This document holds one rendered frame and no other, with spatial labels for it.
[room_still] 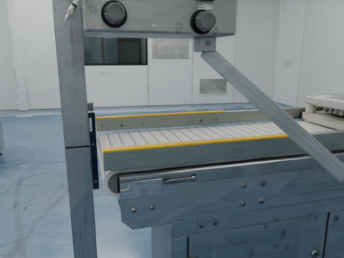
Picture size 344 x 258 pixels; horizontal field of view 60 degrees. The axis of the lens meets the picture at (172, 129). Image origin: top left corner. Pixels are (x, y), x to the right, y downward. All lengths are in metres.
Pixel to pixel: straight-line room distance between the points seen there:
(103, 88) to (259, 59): 3.07
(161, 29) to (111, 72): 5.15
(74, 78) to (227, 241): 0.50
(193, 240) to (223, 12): 0.44
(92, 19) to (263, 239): 0.56
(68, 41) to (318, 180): 0.61
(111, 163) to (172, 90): 5.26
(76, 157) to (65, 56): 0.24
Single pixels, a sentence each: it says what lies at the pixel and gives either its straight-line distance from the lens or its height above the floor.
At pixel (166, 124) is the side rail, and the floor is 0.81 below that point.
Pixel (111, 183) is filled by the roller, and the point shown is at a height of 0.78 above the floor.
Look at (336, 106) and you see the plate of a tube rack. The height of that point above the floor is 0.86.
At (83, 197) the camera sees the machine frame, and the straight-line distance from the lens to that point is 0.82.
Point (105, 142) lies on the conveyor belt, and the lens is 0.66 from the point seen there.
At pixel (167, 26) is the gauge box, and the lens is 0.44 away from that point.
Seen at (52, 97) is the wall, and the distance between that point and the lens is 5.70.
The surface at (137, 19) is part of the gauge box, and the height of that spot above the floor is 1.03.
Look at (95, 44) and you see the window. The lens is 5.58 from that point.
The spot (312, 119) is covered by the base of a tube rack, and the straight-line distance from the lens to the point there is 0.92.
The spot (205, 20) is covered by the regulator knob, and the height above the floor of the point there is 1.02.
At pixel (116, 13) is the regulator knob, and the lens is 0.40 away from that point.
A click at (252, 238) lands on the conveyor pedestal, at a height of 0.59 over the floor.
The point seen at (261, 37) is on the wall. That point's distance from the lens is 6.29.
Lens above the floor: 0.97
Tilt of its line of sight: 13 degrees down
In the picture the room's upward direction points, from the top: straight up
